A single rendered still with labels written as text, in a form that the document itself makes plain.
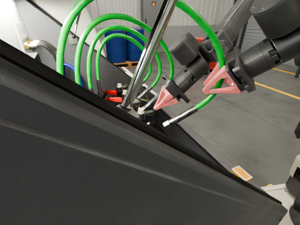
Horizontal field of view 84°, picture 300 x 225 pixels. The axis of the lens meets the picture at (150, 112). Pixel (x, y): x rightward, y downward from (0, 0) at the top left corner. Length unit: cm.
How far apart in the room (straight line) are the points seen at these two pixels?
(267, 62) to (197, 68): 18
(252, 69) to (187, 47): 18
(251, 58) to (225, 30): 19
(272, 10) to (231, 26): 25
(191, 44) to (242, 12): 19
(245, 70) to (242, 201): 24
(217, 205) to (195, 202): 5
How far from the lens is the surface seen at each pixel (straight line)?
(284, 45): 38
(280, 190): 164
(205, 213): 23
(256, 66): 39
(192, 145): 73
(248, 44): 798
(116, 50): 521
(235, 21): 60
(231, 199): 25
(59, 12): 77
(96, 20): 50
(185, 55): 48
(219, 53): 40
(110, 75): 78
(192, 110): 43
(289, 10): 35
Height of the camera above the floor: 138
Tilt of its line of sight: 30 degrees down
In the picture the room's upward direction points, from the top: straight up
